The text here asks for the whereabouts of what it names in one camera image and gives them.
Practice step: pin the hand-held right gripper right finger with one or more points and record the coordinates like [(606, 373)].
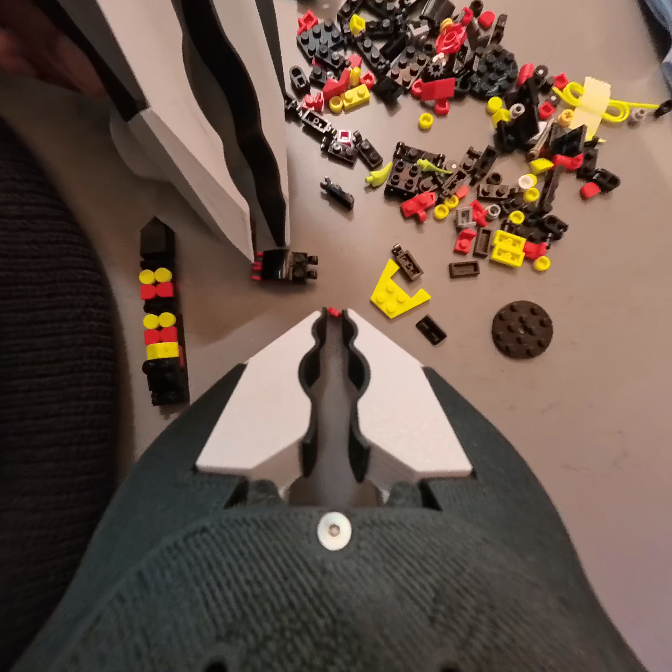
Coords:
[(414, 420)]

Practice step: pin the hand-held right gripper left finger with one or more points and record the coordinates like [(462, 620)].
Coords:
[(252, 420)]

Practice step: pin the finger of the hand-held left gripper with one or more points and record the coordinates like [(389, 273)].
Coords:
[(173, 105), (262, 78)]

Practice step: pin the small black red lego assembly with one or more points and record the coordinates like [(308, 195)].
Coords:
[(278, 265)]

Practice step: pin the pile of lego pieces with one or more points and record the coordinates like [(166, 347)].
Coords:
[(493, 73)]

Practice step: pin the small black lego tile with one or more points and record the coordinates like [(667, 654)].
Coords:
[(431, 329)]

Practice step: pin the yellow lego wedge plate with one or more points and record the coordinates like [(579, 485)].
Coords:
[(391, 296)]

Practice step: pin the black lego bar holder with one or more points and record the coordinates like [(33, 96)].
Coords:
[(338, 195)]

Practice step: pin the round black lego plate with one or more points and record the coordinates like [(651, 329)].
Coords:
[(522, 329)]

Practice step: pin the black lego clip plate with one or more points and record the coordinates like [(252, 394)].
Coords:
[(410, 264)]

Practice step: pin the long black lego assembly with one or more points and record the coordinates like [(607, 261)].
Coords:
[(157, 294)]

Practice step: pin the dark brown lego tile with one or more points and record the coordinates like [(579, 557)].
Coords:
[(463, 270)]

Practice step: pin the person's black sweater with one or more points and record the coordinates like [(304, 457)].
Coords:
[(52, 315)]

